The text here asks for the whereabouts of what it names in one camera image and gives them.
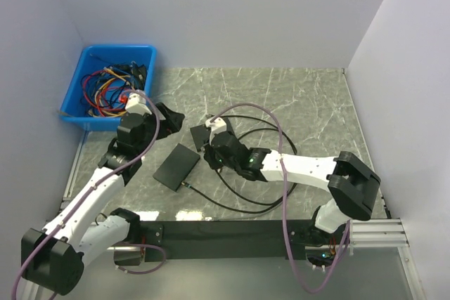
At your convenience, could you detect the red ethernet cable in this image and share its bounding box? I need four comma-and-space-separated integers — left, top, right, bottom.
82, 71, 141, 117

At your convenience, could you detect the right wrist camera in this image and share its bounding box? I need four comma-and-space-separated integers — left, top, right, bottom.
205, 117, 227, 144

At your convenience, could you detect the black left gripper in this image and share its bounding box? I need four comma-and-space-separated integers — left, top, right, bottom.
136, 101, 184, 155

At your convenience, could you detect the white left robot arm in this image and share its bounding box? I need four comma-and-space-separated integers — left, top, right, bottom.
18, 103, 185, 295

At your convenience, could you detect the black network switch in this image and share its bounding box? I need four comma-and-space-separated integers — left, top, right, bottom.
189, 117, 237, 153
153, 143, 200, 192

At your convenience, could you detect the blue plastic bin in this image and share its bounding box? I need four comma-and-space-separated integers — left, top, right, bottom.
59, 44, 157, 131

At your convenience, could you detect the aluminium rail frame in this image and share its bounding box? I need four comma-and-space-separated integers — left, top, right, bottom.
20, 131, 411, 300

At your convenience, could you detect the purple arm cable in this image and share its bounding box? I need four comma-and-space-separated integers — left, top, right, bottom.
9, 89, 168, 300
210, 103, 352, 294

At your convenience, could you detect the black cable in bin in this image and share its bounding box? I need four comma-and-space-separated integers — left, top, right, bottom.
80, 59, 148, 115

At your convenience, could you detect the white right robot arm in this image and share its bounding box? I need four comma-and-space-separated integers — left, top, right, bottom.
204, 131, 380, 247

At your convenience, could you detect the yellow ethernet cable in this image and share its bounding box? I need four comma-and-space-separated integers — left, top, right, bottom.
87, 66, 141, 117

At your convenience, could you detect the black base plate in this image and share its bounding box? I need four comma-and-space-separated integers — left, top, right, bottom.
99, 220, 331, 266

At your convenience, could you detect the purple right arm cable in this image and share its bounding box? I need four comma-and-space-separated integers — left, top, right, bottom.
210, 103, 352, 294

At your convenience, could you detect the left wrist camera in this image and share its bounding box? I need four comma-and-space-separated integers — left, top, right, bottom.
125, 93, 151, 115

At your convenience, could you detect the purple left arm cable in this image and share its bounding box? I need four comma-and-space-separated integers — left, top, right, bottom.
9, 89, 168, 300

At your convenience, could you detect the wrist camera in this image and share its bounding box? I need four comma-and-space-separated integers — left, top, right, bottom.
205, 117, 227, 144
125, 93, 151, 115

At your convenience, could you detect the blue ethernet cable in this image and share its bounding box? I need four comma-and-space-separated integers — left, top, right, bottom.
84, 63, 147, 115

